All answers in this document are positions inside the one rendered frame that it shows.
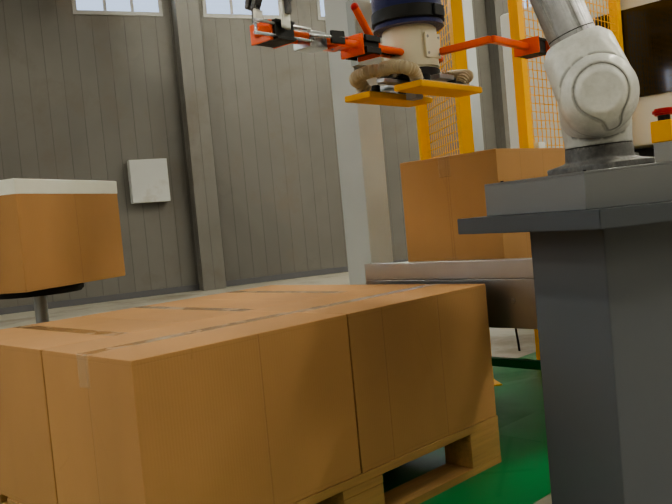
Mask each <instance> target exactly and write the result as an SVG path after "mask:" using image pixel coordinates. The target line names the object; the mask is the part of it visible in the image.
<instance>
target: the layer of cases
mask: <svg viewBox="0 0 672 504"><path fill-rule="evenodd" d="M495 415H496V405H495V393H494V381H493V369H492V357H491V345H490V333H489V321H488V309H487V298H486V286H485V284H386V285H384V284H368V285H269V286H263V287H257V288H250V289H244V290H238V291H232V292H226V293H220V294H214V295H208V296H202V297H196V298H189V299H183V300H177V301H171V302H165V303H159V304H153V305H147V306H141V307H135V308H129V309H122V310H116V311H110V312H104V313H98V314H92V315H86V316H82V317H74V318H68V319H61V320H55V321H49V322H43V323H37V324H31V325H25V326H19V327H13V328H7V329H1V330H0V494H3V495H5V496H7V497H9V498H11V499H13V500H15V501H18V502H20V503H22V504H292V503H294V502H297V501H299V500H301V499H304V498H306V497H308V496H310V495H313V494H315V493H317V492H320V491H322V490H324V489H327V488H329V487H331V486H334V485H336V484H338V483H340V482H343V481H345V480H347V479H350V478H352V477H354V476H357V475H359V474H361V473H364V472H366V471H368V470H370V469H373V468H375V467H377V466H380V465H382V464H384V463H387V462H389V461H391V460H394V459H396V458H398V457H400V456H403V455H405V454H407V453H410V452H412V451H414V450H417V449H419V448H421V447H424V446H426V445H428V444H430V443H433V442H435V441H437V440H440V439H442V438H444V437H447V436H449V435H451V434H453V433H456V432H458V431H460V430H463V429H465V428H467V427H470V426H472V425H474V424H477V423H479V422H481V421H483V420H486V419H488V418H490V417H493V416H495Z"/></svg>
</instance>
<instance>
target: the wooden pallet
mask: <svg viewBox="0 0 672 504"><path fill-rule="evenodd" d="M498 429H499V426H498V416H497V415H495V416H493V417H490V418H488V419H486V420H483V421H481V422H479V423H477V424H474V425H472V426H470V427H467V428H465V429H463V430H460V431H458V432H456V433H453V434H451V435H449V436H447V437H444V438H442V439H440V440H437V441H435V442H433V443H430V444H428V445H426V446H424V447H421V448H419V449H417V450H414V451H412V452H410V453H407V454H405V455H403V456H400V457H398V458H396V459H394V460H391V461H389V462H387V463H384V464H382V465H380V466H377V467H375V468H373V469H370V470H368V471H366V472H364V473H361V474H359V475H357V476H354V477H352V478H350V479H347V480H345V481H343V482H340V483H338V484H336V485H334V486H331V487H329V488H327V489H324V490H322V491H320V492H317V493H315V494H313V495H310V496H308V497H306V498H304V499H301V500H299V501H297V502H294V503H292V504H316V503H317V504H420V503H422V502H424V501H426V500H428V499H430V498H432V497H434V496H436V495H438V494H440V493H442V492H444V491H446V490H447V489H449V488H451V487H453V486H455V485H457V484H459V483H461V482H463V481H465V480H467V479H469V478H471V477H473V476H475V475H477V474H479V473H481V472H483V471H484V470H486V469H488V468H490V467H492V466H494V465H496V464H498V463H500V462H501V452H500V440H499V430H498ZM444 446H445V458H446V464H444V465H442V466H440V467H438V468H436V469H433V470H431V471H429V472H427V473H425V474H423V475H421V476H419V477H417V478H414V479H412V480H410V481H408V482H406V483H404V484H402V485H400V486H398V487H395V488H393V489H391V490H389V491H387V492H385V493H384V486H383V475H382V474H383V473H386V472H388V471H390V470H392V469H394V468H397V467H399V466H401V465H403V464H406V463H408V462H410V461H412V460H415V459H417V458H419V457H421V456H424V455H426V454H428V453H430V452H433V451H435V450H437V449H439V448H441V447H444ZM0 504H22V503H20V502H18V501H15V500H13V499H11V498H9V497H7V496H5V495H3V494H0Z"/></svg>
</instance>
